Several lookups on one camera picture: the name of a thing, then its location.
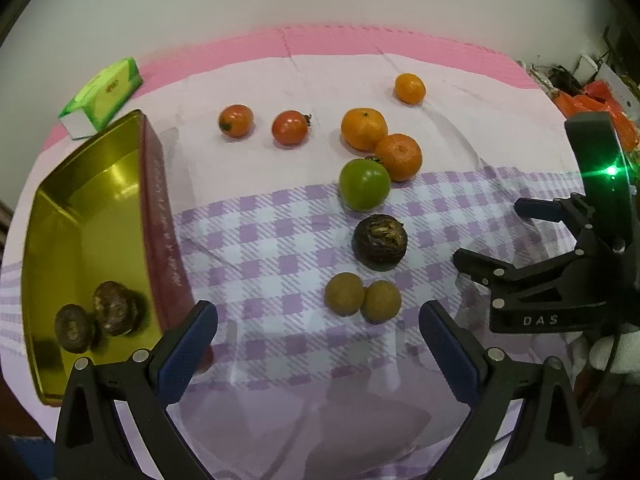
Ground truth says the green tomato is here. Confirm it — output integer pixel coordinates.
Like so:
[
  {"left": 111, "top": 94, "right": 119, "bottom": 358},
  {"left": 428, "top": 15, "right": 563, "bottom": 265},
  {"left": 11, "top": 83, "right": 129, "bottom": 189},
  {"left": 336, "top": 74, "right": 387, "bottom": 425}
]
[{"left": 338, "top": 158, "right": 392, "bottom": 212}]

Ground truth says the small round orange kumquat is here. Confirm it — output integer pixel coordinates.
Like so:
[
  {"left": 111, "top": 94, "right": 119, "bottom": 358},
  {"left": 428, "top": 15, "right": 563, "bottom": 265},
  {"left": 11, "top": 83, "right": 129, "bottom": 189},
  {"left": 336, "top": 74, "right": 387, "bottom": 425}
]
[{"left": 394, "top": 73, "right": 427, "bottom": 106}]

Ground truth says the orange plastic bag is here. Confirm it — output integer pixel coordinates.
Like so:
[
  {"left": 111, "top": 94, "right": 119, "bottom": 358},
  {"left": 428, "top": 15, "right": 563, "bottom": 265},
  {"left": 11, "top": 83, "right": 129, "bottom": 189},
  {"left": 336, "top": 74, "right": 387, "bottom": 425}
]
[{"left": 552, "top": 79, "right": 639, "bottom": 154}]

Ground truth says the green tissue pack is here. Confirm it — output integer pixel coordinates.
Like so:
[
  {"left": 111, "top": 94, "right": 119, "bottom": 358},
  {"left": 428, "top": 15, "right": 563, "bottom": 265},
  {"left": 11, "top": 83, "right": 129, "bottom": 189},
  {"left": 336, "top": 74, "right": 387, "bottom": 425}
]
[{"left": 58, "top": 58, "right": 143, "bottom": 140}]

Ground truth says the red cherry tomato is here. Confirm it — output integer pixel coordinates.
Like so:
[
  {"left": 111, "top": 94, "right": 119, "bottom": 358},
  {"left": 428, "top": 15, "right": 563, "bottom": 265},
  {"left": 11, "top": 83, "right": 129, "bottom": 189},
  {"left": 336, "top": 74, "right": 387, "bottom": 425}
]
[
  {"left": 271, "top": 110, "right": 311, "bottom": 146},
  {"left": 218, "top": 104, "right": 254, "bottom": 139}
]

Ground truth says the large dark passion fruit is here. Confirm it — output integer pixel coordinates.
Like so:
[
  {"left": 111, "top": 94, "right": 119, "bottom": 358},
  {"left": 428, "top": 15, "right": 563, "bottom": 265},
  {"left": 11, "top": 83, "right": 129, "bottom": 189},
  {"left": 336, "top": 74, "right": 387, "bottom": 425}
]
[{"left": 352, "top": 214, "right": 408, "bottom": 271}]

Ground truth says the maroon gold toffee tin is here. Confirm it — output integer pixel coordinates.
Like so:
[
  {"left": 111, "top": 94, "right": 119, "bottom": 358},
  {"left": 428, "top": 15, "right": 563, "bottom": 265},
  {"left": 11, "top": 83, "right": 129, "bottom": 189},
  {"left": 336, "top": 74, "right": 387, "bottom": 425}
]
[{"left": 21, "top": 110, "right": 195, "bottom": 406}]

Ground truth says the dark brown passion fruit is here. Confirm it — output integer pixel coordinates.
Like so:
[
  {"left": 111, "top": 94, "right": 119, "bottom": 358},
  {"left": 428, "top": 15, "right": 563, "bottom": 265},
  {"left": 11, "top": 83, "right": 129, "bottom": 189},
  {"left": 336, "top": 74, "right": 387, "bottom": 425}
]
[{"left": 93, "top": 281, "right": 140, "bottom": 336}]

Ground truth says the pink purple checkered tablecloth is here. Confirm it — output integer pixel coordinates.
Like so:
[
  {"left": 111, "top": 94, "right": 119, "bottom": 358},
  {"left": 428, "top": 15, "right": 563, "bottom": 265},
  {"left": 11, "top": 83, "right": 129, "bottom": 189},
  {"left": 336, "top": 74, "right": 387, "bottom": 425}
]
[{"left": 0, "top": 24, "right": 591, "bottom": 480}]

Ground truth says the orange mandarin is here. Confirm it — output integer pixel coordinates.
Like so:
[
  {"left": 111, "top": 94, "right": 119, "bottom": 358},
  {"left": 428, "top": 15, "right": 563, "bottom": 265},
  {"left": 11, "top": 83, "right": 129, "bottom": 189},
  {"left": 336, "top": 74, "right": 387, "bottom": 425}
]
[
  {"left": 341, "top": 107, "right": 388, "bottom": 153},
  {"left": 374, "top": 133, "right": 423, "bottom": 182}
]

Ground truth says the white gloved hand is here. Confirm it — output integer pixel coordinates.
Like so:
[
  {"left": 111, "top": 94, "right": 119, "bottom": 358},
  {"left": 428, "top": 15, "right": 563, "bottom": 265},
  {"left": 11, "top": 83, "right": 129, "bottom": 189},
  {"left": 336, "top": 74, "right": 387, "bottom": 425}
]
[{"left": 563, "top": 323, "right": 639, "bottom": 396}]

